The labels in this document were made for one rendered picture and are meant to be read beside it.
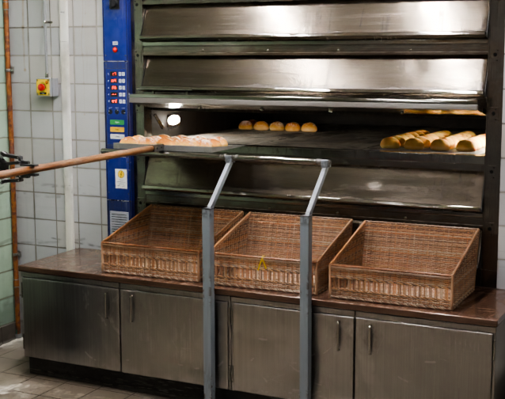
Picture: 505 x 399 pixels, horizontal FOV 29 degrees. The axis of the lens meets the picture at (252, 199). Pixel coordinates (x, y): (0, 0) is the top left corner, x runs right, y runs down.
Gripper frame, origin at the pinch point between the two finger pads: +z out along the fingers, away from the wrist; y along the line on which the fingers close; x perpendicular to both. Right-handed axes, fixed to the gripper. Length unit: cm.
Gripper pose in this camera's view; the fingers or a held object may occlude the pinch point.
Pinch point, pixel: (29, 169)
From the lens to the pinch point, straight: 399.1
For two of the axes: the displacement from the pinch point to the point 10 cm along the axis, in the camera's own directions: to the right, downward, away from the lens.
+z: 9.0, 0.7, -4.3
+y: -0.1, 9.9, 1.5
